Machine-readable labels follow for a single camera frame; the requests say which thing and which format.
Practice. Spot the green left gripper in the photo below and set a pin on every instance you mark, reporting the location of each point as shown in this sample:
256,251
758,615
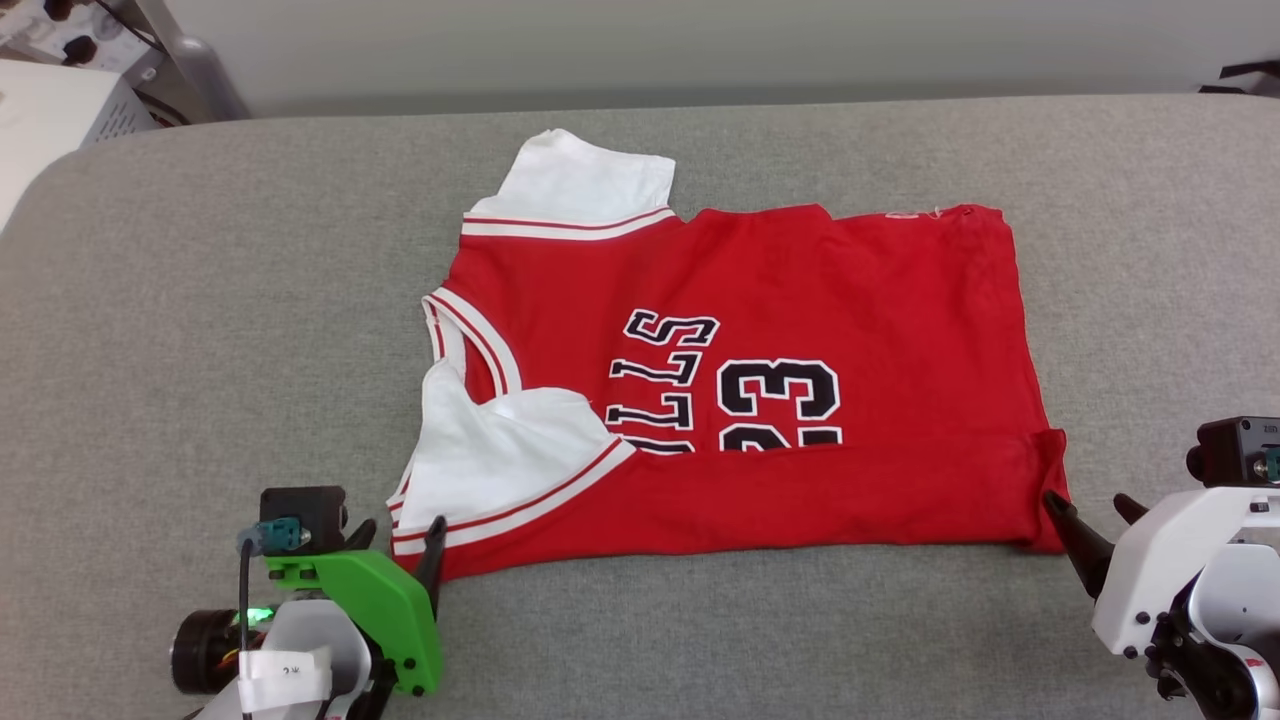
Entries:
390,620

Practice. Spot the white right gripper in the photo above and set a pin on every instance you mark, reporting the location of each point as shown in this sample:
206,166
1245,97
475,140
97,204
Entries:
1150,570

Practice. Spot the red and white basketball jersey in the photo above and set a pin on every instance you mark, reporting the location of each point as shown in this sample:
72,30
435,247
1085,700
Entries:
800,280

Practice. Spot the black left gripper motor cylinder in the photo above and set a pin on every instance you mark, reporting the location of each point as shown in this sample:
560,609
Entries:
200,655

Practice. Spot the grey fabric sofa seat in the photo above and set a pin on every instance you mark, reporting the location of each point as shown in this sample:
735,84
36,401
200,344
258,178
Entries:
200,350

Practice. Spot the grey stand with black tape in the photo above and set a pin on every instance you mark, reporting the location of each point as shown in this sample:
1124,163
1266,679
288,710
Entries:
1250,72

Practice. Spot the white power strip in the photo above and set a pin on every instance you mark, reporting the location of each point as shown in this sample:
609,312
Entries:
100,45

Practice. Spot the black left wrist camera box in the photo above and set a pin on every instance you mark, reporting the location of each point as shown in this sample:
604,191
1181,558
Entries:
310,510

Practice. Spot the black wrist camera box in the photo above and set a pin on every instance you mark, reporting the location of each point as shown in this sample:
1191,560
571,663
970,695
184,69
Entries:
310,510
1235,450

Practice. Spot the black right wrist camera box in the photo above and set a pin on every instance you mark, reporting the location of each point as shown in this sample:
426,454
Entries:
1235,450

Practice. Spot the grey metal partition post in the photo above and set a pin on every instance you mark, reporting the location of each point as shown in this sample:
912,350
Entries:
205,85

